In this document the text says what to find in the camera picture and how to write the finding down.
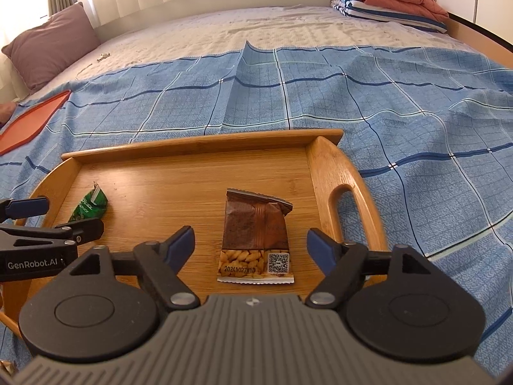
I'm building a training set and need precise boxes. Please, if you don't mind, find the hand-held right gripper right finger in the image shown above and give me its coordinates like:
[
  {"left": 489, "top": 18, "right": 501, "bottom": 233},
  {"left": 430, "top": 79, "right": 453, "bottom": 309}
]
[{"left": 305, "top": 227, "right": 435, "bottom": 310}]

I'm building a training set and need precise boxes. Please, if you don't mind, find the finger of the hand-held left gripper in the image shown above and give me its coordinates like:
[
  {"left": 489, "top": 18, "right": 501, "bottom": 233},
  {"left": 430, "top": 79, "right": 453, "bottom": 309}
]
[
  {"left": 0, "top": 218, "right": 105, "bottom": 254},
  {"left": 0, "top": 196, "right": 49, "bottom": 223}
]

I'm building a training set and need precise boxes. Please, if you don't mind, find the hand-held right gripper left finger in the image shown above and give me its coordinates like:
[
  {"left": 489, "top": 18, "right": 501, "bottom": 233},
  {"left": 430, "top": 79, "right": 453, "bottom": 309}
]
[{"left": 70, "top": 226, "right": 201, "bottom": 310}]

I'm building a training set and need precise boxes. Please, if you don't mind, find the green snack packet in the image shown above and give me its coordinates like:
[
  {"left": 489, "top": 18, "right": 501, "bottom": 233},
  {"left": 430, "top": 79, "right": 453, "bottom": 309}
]
[{"left": 67, "top": 182, "right": 109, "bottom": 223}]

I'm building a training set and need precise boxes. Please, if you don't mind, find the wooden tray with handles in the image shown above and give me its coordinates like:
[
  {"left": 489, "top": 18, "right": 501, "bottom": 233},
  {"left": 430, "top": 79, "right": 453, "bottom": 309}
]
[{"left": 0, "top": 128, "right": 389, "bottom": 339}]

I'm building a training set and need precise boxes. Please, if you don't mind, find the brown snack packet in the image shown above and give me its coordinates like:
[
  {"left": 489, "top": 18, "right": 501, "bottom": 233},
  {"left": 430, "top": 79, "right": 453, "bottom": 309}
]
[{"left": 216, "top": 188, "right": 295, "bottom": 284}]

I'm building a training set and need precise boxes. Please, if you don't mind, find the orange plastic tray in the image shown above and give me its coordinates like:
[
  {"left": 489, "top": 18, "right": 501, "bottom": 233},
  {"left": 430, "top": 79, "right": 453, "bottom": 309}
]
[{"left": 0, "top": 89, "right": 72, "bottom": 156}]

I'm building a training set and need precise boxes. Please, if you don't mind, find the blue checked blanket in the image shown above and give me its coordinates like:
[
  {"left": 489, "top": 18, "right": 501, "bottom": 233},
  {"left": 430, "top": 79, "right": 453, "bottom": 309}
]
[{"left": 0, "top": 40, "right": 513, "bottom": 370}]

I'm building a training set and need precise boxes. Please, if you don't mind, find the purple pillow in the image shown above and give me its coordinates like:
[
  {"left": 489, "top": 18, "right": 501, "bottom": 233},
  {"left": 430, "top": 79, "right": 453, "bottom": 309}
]
[{"left": 1, "top": 2, "right": 101, "bottom": 95}]

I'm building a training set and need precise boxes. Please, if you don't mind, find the narrow sheer white curtain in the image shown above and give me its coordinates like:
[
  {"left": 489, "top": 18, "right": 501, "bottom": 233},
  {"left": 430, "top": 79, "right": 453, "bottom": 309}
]
[{"left": 0, "top": 0, "right": 51, "bottom": 49}]

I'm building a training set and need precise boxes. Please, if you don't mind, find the cream mattress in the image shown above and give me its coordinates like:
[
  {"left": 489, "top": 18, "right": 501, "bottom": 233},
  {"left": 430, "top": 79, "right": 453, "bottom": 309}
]
[{"left": 16, "top": 4, "right": 482, "bottom": 101}]

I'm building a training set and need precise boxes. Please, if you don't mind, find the folded blue striped blanket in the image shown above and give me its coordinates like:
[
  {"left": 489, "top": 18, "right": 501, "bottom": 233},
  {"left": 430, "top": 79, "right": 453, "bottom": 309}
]
[{"left": 331, "top": 0, "right": 448, "bottom": 33}]

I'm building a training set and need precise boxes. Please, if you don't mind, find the wooden headboard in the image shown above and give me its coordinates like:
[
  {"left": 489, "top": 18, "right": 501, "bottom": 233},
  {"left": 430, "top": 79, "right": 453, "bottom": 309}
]
[{"left": 445, "top": 10, "right": 513, "bottom": 55}]

